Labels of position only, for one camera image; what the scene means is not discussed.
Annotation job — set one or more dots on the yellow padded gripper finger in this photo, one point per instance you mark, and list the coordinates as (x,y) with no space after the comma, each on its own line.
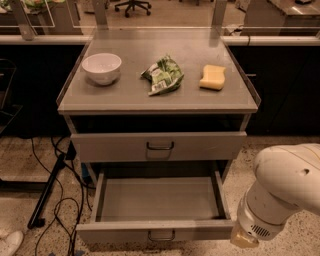
(241,239)

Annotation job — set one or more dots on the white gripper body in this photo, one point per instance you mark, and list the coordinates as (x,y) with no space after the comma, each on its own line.
(254,222)

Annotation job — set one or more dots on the grey drawer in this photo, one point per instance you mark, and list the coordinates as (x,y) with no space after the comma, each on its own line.
(158,209)
(140,147)

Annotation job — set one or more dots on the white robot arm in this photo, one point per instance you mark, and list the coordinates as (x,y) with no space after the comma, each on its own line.
(287,182)

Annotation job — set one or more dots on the grey drawer cabinet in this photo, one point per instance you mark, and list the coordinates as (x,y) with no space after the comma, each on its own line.
(126,107)

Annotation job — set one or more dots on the yellow sponge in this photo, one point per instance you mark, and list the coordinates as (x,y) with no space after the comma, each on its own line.
(213,77)

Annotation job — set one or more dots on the green chip bag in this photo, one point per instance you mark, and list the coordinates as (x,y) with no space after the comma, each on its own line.
(165,76)

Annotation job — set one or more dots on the black metal stand leg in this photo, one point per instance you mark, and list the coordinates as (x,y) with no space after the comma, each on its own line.
(36,220)

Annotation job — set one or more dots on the white ceramic bowl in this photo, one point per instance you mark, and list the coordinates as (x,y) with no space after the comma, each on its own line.
(102,68)

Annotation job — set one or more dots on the white shoe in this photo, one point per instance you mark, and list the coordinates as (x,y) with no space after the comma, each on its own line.
(11,243)

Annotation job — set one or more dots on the black office chair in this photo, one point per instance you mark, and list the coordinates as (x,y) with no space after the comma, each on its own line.
(132,4)

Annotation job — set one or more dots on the white horizontal rail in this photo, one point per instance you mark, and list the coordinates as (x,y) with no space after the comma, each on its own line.
(229,40)

